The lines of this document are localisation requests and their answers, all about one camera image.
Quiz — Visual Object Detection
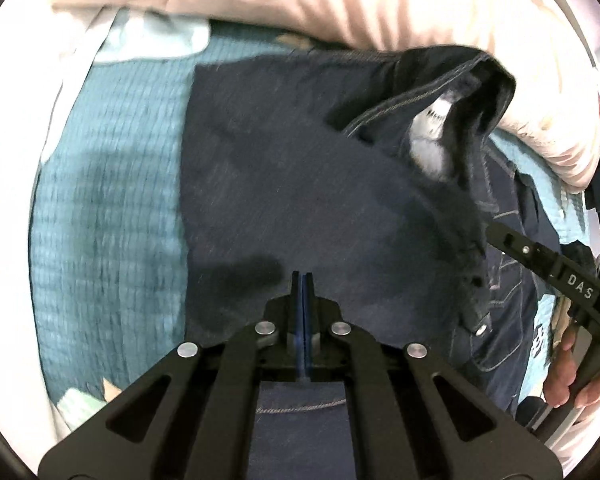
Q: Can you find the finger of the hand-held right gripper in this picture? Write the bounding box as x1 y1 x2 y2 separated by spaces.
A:
485 221 567 281

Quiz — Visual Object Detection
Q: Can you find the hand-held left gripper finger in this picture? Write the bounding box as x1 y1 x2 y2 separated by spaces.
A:
304 272 565 480
37 271 302 480

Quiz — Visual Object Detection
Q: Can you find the dark blue denim jacket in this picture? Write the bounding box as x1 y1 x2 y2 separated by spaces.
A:
179 45 563 480

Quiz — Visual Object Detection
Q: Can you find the person's right hand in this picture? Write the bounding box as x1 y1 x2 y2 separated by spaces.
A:
544 329 600 409

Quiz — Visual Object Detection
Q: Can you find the teal quilted blanket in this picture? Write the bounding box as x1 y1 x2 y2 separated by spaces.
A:
32 10 588 411

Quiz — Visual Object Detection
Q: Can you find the pale pink comforter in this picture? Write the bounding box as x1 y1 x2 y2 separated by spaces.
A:
51 0 600 193

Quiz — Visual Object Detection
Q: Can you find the white bed sheet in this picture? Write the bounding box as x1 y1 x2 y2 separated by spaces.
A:
39 6 118 163

